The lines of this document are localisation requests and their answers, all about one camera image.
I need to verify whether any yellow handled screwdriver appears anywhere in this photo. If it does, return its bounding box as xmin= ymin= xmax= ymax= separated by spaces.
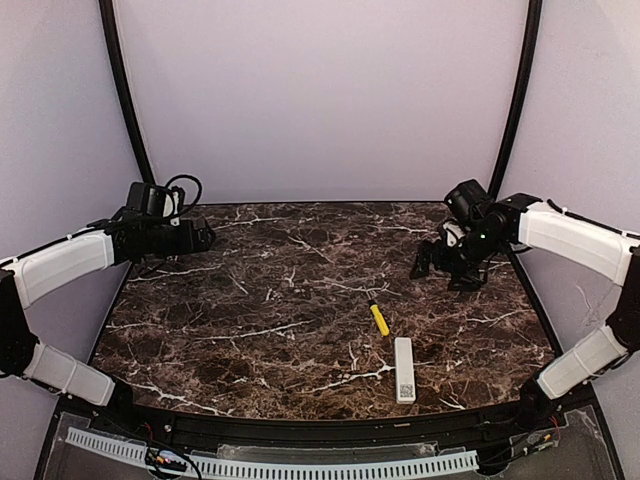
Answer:
xmin=368 ymin=297 xmax=390 ymax=337

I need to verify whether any white remote control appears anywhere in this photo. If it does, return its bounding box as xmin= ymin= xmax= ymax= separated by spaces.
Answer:
xmin=394 ymin=337 xmax=416 ymax=404

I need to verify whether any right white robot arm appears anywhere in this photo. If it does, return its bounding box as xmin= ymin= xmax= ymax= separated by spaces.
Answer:
xmin=409 ymin=181 xmax=639 ymax=431

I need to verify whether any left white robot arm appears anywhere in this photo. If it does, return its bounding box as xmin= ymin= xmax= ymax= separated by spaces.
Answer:
xmin=1 ymin=218 xmax=215 ymax=430

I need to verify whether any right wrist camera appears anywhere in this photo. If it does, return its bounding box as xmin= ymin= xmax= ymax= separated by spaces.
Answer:
xmin=444 ymin=179 xmax=491 ymax=224

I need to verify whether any black front rail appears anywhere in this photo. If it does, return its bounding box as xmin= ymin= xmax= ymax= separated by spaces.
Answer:
xmin=78 ymin=403 xmax=527 ymax=451

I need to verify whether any white slotted cable duct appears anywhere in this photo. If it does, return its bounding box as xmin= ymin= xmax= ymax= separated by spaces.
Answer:
xmin=64 ymin=427 xmax=479 ymax=479

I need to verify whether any left black frame post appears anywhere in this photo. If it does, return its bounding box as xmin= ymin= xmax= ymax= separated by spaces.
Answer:
xmin=98 ymin=0 xmax=155 ymax=183

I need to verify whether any black frame post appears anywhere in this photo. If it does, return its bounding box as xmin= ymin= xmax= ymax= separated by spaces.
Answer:
xmin=488 ymin=0 xmax=543 ymax=199
xmin=98 ymin=0 xmax=155 ymax=183

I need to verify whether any right black frame post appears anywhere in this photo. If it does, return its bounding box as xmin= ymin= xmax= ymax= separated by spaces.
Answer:
xmin=488 ymin=0 xmax=543 ymax=199

